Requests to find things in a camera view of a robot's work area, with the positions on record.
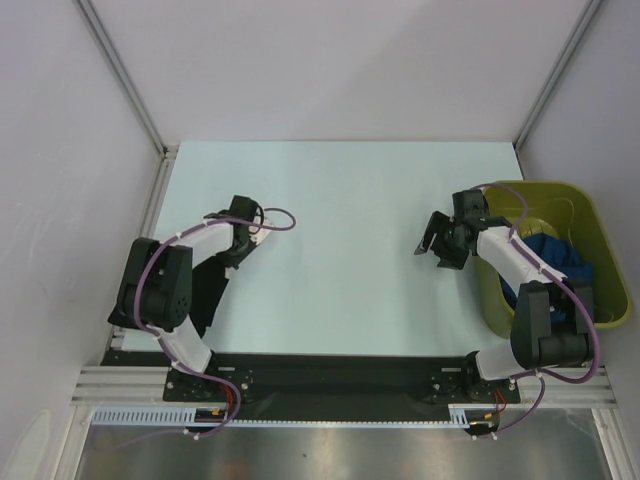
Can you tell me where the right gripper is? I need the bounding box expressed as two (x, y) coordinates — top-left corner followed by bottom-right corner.
(414, 210), (469, 270)

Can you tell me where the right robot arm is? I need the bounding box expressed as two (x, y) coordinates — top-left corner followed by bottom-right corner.
(415, 185), (601, 401)

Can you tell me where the olive green plastic bin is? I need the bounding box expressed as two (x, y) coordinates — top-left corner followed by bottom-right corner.
(484, 181), (631, 330)

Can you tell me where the blue t shirt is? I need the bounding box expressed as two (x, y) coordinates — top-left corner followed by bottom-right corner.
(500, 232), (593, 325)

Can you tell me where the white slotted cable duct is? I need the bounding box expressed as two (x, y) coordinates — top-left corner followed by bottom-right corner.
(91, 406), (478, 430)

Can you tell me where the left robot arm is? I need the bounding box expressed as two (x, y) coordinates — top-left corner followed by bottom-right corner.
(108, 195), (268, 400)

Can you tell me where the black t shirt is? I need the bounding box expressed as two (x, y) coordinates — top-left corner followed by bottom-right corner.
(105, 254), (234, 340)

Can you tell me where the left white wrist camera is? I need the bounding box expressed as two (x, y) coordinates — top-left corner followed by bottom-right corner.
(248, 217), (274, 246)

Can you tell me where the right aluminium corner post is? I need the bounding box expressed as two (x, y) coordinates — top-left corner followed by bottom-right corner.
(512, 0), (606, 155)

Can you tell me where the left aluminium corner post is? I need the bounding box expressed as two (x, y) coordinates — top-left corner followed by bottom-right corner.
(71, 0), (169, 156)

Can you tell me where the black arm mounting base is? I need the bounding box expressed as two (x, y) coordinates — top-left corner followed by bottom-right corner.
(102, 350), (521, 425)

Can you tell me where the aluminium frame rail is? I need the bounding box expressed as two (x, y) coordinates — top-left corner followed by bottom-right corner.
(71, 366), (617, 409)

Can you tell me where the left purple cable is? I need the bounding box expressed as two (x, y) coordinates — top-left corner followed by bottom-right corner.
(134, 207), (297, 444)

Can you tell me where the aluminium corner post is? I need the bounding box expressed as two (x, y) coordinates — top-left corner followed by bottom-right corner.
(71, 0), (169, 156)
(512, 0), (606, 155)

